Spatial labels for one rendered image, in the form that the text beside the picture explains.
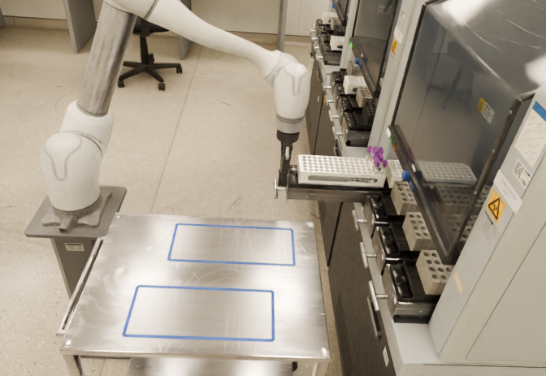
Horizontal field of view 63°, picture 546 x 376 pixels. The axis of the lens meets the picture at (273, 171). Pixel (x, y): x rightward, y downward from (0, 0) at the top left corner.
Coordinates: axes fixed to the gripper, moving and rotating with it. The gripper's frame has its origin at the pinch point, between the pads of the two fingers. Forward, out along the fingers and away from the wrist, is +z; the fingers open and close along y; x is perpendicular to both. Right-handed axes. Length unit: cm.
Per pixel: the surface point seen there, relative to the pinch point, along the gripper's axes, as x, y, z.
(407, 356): -30, -63, 6
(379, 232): -28.8, -26.7, -1.1
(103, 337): 43, -66, -2
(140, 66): 109, 239, 69
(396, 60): -37, 23, -37
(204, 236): 23.9, -32.7, -2.0
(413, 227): -36.4, -31.1, -7.8
